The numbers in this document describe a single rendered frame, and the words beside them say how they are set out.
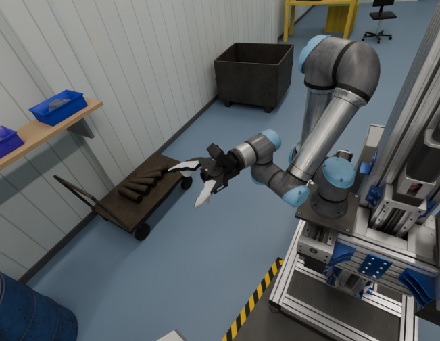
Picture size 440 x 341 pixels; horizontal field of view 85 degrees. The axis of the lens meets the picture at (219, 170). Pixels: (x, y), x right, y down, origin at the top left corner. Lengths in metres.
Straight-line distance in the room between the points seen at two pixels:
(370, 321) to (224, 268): 1.08
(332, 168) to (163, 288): 1.76
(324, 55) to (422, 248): 0.86
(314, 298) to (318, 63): 1.56
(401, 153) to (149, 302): 2.00
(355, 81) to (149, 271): 2.14
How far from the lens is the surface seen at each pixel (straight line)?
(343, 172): 0.99
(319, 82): 0.84
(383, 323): 2.06
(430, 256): 1.29
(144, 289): 2.36
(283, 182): 0.76
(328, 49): 0.81
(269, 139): 0.76
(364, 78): 0.75
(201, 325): 2.14
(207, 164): 0.69
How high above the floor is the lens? 2.06
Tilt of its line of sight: 44 degrees down
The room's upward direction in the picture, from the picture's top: 10 degrees counter-clockwise
